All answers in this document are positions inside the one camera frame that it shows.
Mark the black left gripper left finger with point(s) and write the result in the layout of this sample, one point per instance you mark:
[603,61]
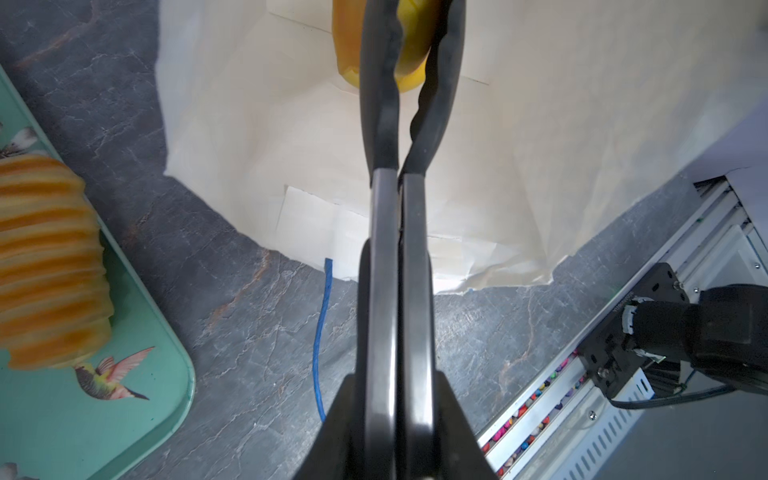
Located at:
[330,457]

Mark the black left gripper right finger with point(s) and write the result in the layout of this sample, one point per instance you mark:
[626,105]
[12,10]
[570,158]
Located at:
[462,438]

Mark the checkered paper bag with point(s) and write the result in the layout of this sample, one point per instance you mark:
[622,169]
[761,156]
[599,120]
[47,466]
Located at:
[568,113]

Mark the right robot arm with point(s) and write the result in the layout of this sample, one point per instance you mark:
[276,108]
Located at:
[654,346]

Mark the green floral tray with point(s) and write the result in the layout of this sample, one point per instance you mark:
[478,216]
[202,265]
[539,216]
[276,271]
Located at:
[101,416]

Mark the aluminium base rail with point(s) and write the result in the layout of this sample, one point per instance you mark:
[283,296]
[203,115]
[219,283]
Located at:
[718,246]

